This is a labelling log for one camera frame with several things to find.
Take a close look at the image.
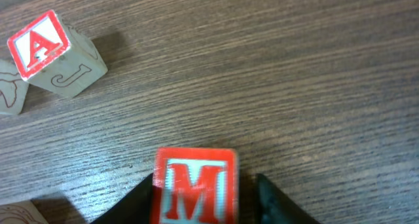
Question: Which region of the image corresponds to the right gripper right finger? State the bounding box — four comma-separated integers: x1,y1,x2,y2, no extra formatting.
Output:
255,174,320,224

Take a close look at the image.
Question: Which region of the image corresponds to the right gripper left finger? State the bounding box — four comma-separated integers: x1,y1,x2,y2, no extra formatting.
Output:
91,174,153,224

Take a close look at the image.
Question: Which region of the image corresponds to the red letter M block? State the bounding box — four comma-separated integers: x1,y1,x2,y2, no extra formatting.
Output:
149,147,240,224

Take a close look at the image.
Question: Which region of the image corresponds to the red letter U block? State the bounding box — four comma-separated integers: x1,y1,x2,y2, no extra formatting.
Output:
1,200,48,224

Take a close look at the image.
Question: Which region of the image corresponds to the green letter V block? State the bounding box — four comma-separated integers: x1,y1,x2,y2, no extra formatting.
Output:
0,60,29,115

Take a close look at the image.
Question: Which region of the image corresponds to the red letter A block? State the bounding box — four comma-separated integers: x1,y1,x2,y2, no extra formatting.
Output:
7,10,108,98

